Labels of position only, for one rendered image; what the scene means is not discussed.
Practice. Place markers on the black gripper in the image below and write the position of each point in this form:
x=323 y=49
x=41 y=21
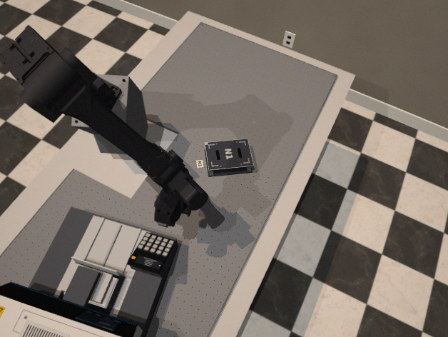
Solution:
x=187 y=210

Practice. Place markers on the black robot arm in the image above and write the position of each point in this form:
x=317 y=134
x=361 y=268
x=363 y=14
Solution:
x=52 y=87

